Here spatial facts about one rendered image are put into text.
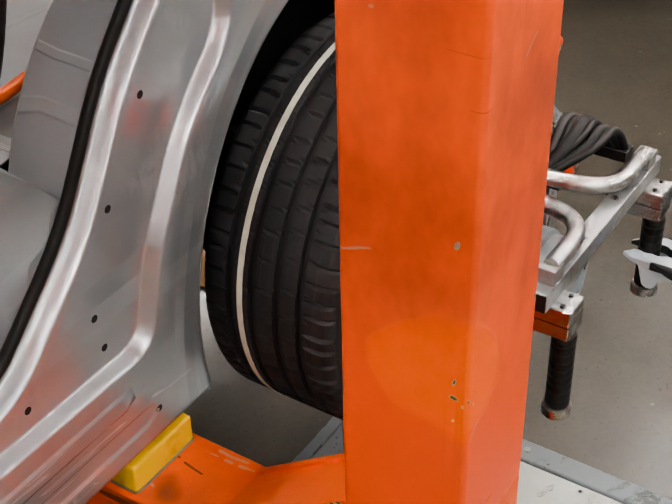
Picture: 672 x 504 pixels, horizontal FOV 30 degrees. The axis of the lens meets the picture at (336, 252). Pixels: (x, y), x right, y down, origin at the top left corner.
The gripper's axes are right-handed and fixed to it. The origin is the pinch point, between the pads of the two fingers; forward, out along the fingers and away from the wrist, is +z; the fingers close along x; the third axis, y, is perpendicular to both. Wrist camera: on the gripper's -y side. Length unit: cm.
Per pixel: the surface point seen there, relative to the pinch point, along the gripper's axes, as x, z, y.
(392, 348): -76, 1, -33
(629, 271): 102, 32, 83
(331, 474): -66, 16, 3
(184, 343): -61, 44, -4
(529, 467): 16, 21, 75
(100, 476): -81, 44, 5
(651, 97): 196, 62, 83
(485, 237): -74, -8, -49
